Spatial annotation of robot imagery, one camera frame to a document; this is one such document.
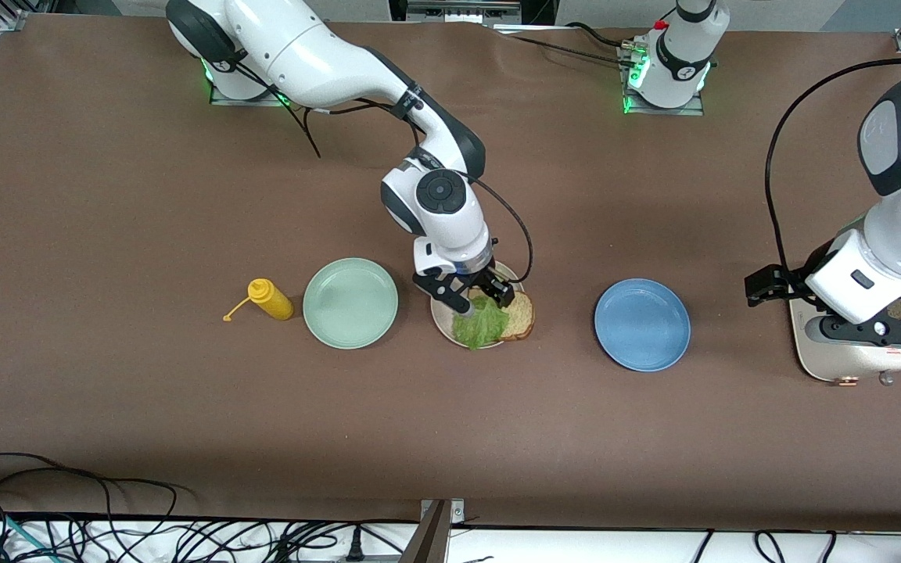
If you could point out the green lettuce leaf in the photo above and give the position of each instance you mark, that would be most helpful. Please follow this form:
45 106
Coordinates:
482 328

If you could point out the yellow mustard squeeze bottle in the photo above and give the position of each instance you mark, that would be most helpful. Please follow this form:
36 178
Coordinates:
274 301

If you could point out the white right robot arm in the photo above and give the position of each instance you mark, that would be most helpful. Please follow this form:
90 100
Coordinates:
310 55

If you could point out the beige plate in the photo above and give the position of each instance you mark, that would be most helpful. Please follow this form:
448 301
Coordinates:
441 320

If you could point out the mint green plate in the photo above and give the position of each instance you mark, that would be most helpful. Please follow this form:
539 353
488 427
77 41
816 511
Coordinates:
350 303

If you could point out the blue plate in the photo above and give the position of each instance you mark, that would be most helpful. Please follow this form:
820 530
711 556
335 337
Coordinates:
642 325

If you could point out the cream white toaster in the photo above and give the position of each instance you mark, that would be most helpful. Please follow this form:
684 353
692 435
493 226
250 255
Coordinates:
849 363

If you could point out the black power plug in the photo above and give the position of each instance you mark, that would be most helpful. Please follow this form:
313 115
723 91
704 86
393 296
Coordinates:
354 547

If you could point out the grey power strip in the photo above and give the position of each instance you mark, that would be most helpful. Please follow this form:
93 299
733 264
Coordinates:
372 559

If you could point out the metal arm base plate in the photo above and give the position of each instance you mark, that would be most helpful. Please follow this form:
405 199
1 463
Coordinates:
697 109
220 98

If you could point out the aluminium table edge bracket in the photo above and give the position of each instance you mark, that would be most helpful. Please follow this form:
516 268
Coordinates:
433 539

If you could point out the aluminium frame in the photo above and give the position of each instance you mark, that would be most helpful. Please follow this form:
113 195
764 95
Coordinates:
462 9

